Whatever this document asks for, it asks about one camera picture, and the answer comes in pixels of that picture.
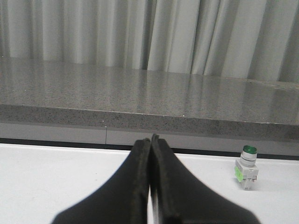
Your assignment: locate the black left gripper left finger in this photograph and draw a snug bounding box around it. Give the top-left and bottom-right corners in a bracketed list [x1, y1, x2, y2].
[53, 138, 151, 224]

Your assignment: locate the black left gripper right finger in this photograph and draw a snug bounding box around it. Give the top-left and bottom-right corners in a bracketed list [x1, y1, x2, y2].
[150, 134, 260, 224]

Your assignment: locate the grey granite counter ledge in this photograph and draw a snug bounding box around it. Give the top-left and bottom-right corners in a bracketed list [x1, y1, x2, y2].
[0, 57, 299, 159]

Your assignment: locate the grey pleated curtain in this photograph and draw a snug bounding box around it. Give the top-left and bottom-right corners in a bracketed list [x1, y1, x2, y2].
[0, 0, 299, 83]

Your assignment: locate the green pushbutton switch white body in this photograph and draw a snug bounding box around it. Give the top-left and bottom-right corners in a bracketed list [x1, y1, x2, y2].
[235, 145, 259, 190]

